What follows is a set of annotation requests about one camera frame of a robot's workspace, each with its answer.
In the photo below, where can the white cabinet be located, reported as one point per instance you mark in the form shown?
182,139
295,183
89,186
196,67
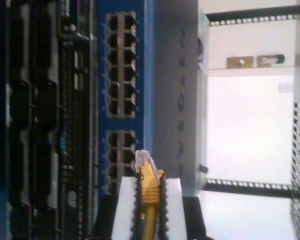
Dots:
240,125

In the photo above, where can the black rack server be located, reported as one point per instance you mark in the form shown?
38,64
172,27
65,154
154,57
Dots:
52,125

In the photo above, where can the brown label plate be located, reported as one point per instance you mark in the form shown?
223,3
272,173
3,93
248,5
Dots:
240,62

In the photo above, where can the black label plate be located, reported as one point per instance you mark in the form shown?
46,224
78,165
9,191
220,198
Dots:
270,60

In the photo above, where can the black perforated rack post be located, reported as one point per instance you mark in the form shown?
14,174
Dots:
252,18
247,186

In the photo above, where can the blue network switch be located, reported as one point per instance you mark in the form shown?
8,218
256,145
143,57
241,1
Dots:
145,75

